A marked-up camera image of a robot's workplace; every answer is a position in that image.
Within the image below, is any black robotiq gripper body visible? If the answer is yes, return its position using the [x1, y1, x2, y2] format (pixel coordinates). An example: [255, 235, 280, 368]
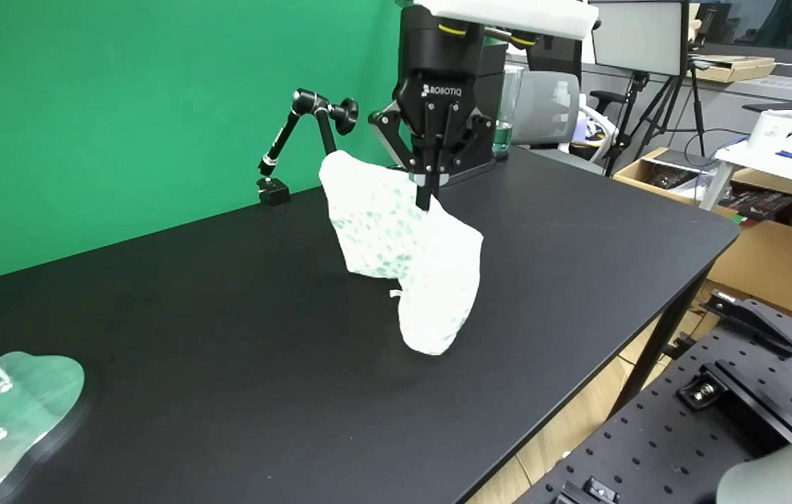
[391, 70, 500, 182]

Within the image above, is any white dotted cloth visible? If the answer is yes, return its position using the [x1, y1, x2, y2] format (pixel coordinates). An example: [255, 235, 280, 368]
[317, 149, 486, 357]

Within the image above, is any green bottle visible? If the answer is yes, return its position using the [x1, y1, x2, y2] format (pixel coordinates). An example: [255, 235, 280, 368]
[493, 116, 518, 163]

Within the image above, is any grey office chair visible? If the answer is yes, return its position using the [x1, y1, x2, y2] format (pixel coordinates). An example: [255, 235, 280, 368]
[503, 62, 588, 150]

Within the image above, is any black tripod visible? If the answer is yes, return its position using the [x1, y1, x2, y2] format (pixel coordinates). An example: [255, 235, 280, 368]
[602, 0, 707, 178]

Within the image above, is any white screen panel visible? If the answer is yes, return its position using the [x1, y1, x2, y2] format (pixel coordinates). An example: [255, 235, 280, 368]
[588, 0, 697, 77]

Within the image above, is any open cardboard box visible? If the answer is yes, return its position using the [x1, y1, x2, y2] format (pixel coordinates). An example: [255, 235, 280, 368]
[609, 144, 743, 216]

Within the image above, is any closed cardboard box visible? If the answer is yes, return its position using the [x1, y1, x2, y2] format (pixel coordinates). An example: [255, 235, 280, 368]
[707, 216, 792, 322]

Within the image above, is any black angled clamp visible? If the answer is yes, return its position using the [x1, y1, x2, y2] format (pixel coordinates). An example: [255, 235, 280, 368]
[703, 287, 792, 357]

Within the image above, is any black perforated breadboard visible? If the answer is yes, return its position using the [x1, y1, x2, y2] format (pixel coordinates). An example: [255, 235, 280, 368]
[514, 294, 792, 504]

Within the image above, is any grey rounded cover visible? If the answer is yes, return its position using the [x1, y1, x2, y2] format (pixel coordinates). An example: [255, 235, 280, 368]
[713, 433, 792, 504]

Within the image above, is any long black rail bracket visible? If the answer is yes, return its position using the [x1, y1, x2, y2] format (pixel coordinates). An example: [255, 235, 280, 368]
[675, 357, 792, 454]

